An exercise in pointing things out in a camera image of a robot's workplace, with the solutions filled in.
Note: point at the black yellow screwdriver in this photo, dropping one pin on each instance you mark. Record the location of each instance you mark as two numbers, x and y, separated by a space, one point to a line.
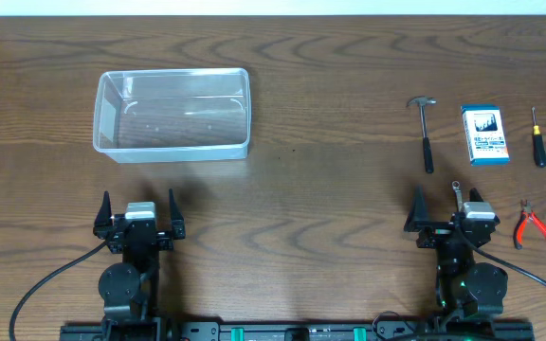
539 152

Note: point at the clear plastic storage container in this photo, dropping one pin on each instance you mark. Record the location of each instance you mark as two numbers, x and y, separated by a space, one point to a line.
173 115

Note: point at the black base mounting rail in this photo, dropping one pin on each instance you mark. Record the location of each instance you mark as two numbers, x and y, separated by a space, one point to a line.
384 329

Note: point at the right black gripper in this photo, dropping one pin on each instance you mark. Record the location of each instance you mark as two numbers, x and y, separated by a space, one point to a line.
450 230

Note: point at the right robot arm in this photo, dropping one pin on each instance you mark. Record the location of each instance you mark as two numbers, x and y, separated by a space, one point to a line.
465 289

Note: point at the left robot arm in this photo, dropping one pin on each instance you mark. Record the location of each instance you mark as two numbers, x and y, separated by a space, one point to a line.
129 288

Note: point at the silver combination wrench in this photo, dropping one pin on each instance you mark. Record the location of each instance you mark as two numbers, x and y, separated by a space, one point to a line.
456 186

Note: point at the small black-handled hammer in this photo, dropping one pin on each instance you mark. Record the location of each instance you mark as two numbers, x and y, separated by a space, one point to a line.
422 102

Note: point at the blue white screw box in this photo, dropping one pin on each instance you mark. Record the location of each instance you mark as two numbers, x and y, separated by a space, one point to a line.
485 138

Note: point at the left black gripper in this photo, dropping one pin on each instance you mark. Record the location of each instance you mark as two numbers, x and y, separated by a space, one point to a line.
138 230

